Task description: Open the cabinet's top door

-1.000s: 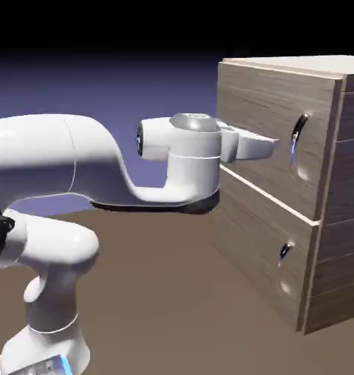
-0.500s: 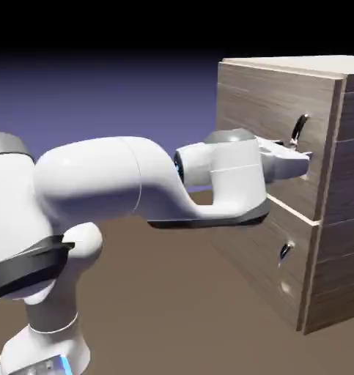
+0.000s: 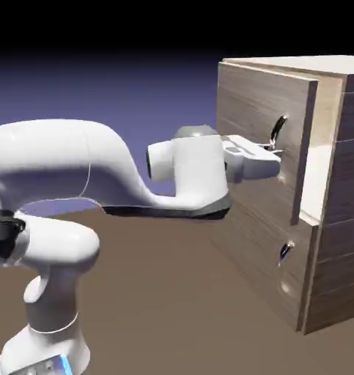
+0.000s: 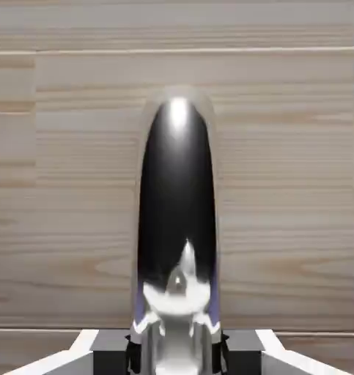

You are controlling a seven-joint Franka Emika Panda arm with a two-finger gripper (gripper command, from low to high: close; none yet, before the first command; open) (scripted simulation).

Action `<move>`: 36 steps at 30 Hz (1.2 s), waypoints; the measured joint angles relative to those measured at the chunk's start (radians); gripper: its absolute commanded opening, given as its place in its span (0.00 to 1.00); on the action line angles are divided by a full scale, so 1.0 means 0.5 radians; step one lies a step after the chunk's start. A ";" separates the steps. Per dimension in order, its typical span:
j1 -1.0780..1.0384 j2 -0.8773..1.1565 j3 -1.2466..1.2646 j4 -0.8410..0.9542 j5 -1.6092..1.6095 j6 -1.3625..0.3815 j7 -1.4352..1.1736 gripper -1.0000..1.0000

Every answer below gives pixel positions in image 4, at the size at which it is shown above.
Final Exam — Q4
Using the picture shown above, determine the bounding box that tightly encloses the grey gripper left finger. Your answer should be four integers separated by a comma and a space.
2, 328, 143, 375

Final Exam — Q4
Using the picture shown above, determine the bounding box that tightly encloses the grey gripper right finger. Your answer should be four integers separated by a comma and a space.
218, 328, 347, 375

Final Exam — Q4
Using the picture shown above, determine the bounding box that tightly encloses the light wood cabinet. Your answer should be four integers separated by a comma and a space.
0, 0, 354, 375

